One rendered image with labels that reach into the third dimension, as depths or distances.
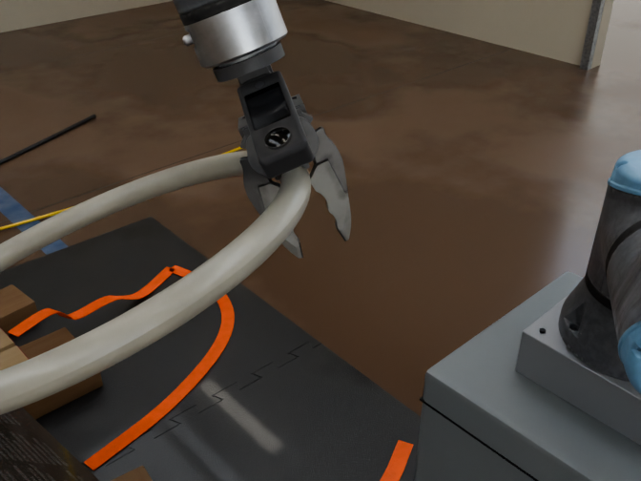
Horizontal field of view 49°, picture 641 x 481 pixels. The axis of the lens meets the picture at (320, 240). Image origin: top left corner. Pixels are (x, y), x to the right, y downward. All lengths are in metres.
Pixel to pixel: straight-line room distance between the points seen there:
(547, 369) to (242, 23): 0.65
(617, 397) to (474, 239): 2.09
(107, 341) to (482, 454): 0.68
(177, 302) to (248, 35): 0.26
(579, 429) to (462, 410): 0.16
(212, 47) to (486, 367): 0.65
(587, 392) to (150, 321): 0.67
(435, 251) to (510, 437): 1.97
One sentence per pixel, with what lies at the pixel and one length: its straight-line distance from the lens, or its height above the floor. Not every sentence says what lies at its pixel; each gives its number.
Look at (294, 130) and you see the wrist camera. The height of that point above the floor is 1.32.
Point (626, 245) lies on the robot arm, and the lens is 0.86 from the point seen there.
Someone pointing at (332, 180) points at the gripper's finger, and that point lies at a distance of 0.71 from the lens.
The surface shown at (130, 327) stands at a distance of 0.52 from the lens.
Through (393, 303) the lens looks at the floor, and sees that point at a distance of 2.61.
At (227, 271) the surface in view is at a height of 1.26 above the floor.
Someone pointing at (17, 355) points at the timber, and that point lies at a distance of 2.24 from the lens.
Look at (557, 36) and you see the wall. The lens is 5.49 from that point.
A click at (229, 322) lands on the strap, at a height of 0.02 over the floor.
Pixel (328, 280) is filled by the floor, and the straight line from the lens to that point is 2.72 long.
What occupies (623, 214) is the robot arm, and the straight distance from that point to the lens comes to 0.91.
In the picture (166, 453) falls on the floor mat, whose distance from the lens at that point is 2.10.
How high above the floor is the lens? 1.56
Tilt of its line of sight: 32 degrees down
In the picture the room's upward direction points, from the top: straight up
